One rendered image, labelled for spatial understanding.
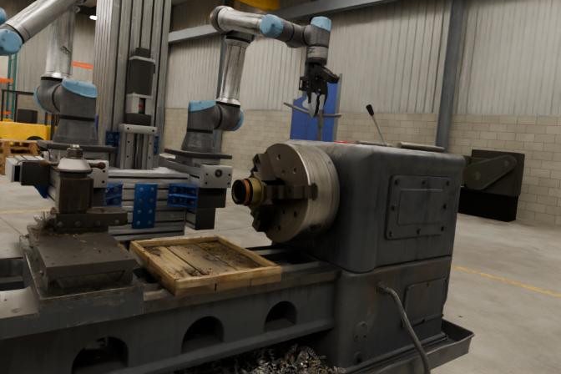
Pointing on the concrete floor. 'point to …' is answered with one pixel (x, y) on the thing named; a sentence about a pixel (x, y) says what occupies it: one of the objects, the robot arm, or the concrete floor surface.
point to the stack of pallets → (17, 150)
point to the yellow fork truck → (26, 123)
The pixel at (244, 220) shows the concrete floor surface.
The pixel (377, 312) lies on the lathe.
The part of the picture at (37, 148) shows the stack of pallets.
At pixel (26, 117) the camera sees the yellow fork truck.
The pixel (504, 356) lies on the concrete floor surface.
